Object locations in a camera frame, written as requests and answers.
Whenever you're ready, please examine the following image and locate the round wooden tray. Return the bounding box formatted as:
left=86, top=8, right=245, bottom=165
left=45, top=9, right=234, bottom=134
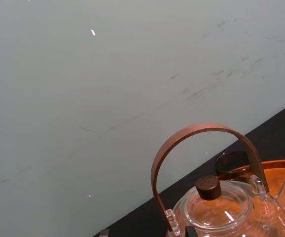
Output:
left=166, top=158, right=285, bottom=237

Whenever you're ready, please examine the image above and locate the black table cloth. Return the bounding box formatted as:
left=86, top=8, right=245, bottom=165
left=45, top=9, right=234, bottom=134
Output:
left=93, top=98, right=285, bottom=237

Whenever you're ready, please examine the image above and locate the glass teapot with wooden handle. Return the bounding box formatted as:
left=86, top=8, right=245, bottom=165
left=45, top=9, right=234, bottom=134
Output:
left=150, top=121, right=285, bottom=237

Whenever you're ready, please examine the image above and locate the glass lid with dark knob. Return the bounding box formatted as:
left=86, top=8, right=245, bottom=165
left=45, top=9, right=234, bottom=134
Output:
left=182, top=175, right=254, bottom=232

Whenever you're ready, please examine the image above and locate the small clear glass cup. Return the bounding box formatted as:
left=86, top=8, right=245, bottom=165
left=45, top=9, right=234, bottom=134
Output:
left=213, top=151, right=253, bottom=184

